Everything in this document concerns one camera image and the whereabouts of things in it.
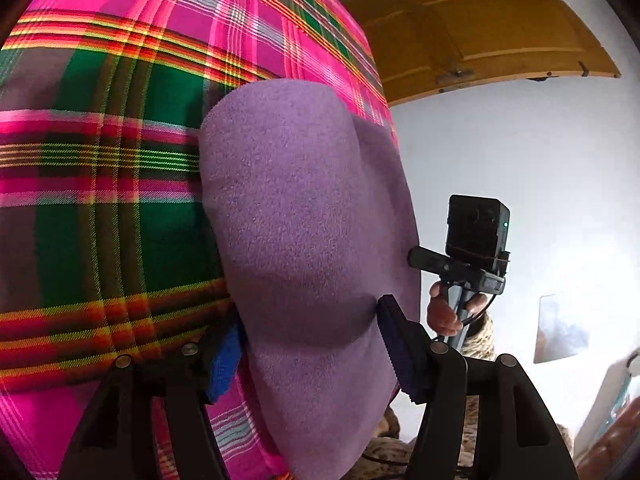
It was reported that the person's right forearm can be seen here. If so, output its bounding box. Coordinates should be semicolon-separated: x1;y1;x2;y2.
457;312;498;363

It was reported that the person's right hand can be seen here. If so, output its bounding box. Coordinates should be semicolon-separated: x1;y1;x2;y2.
426;280;490;337

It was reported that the person's patterned clothing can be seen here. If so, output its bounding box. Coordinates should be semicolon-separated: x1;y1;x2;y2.
360;395;576;480

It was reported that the pale wall poster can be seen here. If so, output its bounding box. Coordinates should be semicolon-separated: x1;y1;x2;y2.
532;294;591;365

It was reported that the metal door handle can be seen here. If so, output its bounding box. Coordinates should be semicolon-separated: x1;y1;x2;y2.
435;57;476;87

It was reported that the purple fleece towel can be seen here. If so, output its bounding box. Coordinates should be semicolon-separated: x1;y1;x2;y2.
197;79;421;480

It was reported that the white flat board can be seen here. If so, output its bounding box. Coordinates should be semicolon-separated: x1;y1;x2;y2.
575;355;640;466

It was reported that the wooden door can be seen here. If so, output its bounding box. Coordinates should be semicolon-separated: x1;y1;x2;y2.
347;0;623;108

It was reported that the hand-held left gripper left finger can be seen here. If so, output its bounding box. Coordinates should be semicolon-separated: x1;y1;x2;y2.
59;317;246;480

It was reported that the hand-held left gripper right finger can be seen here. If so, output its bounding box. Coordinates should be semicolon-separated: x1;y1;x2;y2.
377;294;573;480

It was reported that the pink green plaid bedsheet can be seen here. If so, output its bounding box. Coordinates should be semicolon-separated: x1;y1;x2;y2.
0;0;401;480

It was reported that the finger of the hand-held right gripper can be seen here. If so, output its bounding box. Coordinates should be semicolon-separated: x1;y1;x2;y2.
407;246;453;273

